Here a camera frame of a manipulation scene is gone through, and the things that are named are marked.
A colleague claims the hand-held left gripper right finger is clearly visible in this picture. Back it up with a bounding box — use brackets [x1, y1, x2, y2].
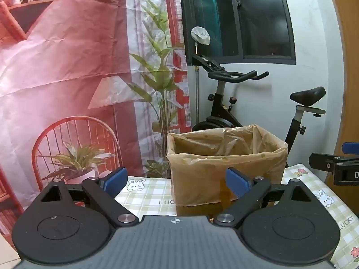
[213, 167, 320, 229]

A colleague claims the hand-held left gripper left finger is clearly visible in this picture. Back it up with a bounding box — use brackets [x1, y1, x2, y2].
[41, 166, 140, 228]

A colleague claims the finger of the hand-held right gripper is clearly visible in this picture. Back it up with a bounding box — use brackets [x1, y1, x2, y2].
[341, 142, 359, 155]
[309, 153, 341, 172]

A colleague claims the dark framed window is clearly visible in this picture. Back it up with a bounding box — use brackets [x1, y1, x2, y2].
[179, 0, 296, 65]

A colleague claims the wooden door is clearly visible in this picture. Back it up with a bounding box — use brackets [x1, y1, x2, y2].
[325, 0, 359, 191]

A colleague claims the black exercise bike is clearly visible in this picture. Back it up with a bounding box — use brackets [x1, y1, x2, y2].
[191, 54, 326, 169]

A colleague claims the checked tablecloth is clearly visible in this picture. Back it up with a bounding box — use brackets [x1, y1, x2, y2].
[114, 163, 359, 269]

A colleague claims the plastic-lined cardboard box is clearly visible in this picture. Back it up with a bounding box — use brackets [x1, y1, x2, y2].
[166, 123, 289, 217]

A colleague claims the stand with white cover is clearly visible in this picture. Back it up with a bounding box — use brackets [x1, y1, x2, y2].
[191, 26, 211, 125]

